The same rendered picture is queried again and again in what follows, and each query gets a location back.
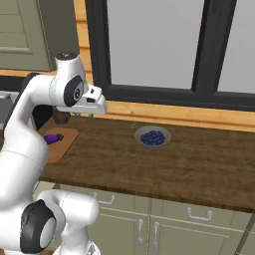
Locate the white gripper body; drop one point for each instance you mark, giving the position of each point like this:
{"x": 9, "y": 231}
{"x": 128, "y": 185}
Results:
{"x": 94, "y": 107}

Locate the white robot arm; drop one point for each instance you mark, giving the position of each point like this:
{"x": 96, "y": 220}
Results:
{"x": 23, "y": 156}

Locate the wooden cutting board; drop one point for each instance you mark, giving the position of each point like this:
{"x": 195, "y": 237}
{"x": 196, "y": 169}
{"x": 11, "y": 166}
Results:
{"x": 63, "y": 146}

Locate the purple eggplant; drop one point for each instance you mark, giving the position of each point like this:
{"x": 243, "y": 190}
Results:
{"x": 51, "y": 138}

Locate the blueberries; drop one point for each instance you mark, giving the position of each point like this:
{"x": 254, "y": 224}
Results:
{"x": 152, "y": 137}

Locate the grey bowl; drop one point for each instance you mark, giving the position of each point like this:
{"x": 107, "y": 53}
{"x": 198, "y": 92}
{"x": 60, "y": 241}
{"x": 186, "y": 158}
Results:
{"x": 152, "y": 144}

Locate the grey small appliance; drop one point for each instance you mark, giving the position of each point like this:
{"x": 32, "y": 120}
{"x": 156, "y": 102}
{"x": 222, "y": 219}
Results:
{"x": 7, "y": 106}

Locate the olive green drawer front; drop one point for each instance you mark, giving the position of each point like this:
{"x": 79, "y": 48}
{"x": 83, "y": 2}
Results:
{"x": 126, "y": 199}
{"x": 229, "y": 219}

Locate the olive green cupboard door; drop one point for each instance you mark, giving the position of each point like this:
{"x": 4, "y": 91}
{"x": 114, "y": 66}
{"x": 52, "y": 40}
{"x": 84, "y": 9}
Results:
{"x": 116, "y": 232}
{"x": 199, "y": 240}

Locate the black window frame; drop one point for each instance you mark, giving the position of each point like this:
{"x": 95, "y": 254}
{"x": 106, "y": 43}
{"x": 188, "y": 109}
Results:
{"x": 99, "y": 50}

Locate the olive green wall cupboard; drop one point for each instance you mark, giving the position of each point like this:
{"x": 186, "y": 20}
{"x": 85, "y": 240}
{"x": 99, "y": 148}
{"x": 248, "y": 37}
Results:
{"x": 23, "y": 33}

